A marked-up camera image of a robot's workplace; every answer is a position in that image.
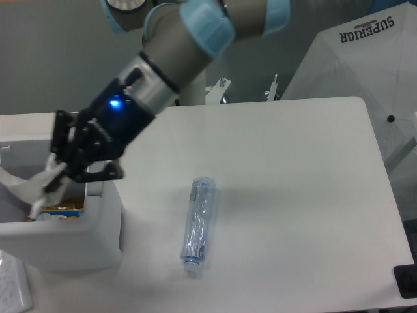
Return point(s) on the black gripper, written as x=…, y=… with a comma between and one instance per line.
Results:
x=103, y=131

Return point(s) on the crushed clear plastic bottle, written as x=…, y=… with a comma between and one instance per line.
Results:
x=196, y=233

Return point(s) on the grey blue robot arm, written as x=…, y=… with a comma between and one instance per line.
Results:
x=181, y=41

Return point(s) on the colourful snack package trash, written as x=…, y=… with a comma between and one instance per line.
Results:
x=62, y=211

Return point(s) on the white plastic trash can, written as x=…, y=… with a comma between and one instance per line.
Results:
x=92, y=241

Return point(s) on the white paper sheet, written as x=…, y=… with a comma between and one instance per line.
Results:
x=16, y=293

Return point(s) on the white umbrella with lettering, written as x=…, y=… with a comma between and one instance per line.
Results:
x=373, y=58

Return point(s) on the black device at table edge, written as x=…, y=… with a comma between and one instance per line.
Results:
x=405, y=276

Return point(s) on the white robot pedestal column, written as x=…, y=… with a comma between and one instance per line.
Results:
x=194, y=93

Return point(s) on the white metal base bracket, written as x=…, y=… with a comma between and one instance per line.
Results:
x=216, y=94

